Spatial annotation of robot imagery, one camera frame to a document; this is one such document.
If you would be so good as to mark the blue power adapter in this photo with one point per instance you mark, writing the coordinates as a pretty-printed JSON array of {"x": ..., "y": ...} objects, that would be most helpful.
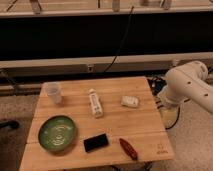
[{"x": 158, "y": 85}]

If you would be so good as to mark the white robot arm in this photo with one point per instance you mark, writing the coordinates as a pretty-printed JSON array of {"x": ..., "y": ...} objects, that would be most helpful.
[{"x": 185, "y": 81}]

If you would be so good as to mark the black rectangular sponge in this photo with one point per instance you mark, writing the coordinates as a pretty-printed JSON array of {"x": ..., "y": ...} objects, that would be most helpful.
[{"x": 95, "y": 142}]

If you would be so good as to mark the black chair base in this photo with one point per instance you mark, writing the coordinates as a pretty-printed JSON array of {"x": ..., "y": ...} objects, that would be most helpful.
[{"x": 11, "y": 123}]

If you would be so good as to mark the green ceramic bowl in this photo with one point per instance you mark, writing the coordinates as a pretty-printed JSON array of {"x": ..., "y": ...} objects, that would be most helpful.
[{"x": 57, "y": 133}]

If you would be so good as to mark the white ceramic cup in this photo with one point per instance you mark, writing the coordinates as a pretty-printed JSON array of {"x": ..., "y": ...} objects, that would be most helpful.
[{"x": 53, "y": 91}]

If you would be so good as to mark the white tube bottle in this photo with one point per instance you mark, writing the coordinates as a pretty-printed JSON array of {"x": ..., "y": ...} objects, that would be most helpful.
[{"x": 96, "y": 107}]

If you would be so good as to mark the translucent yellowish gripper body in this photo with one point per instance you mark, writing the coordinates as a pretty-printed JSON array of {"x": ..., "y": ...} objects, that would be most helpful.
[{"x": 169, "y": 116}]

